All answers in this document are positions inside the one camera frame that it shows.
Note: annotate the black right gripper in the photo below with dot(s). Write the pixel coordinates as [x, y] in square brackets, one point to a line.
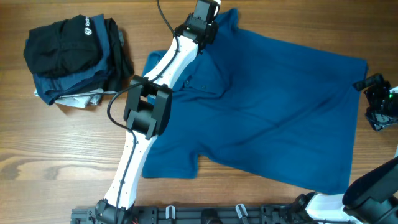
[380, 121]

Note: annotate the blue polo shirt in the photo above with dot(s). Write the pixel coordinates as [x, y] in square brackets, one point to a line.
[275, 109]

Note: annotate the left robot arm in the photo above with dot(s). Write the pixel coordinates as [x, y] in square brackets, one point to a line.
[148, 108]

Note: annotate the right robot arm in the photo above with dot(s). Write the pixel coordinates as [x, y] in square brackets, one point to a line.
[369, 199]

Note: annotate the black bottom folded garment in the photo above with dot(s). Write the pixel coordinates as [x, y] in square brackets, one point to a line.
[119, 63]

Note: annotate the black folded garment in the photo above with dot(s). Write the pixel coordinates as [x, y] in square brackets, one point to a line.
[119, 63]
[65, 47]

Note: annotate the light grey folded garment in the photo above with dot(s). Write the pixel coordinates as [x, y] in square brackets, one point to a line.
[81, 100]

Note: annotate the navy folded garment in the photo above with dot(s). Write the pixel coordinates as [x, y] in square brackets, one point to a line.
[87, 83]

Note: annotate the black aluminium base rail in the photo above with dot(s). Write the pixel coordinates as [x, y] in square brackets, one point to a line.
[264, 214]

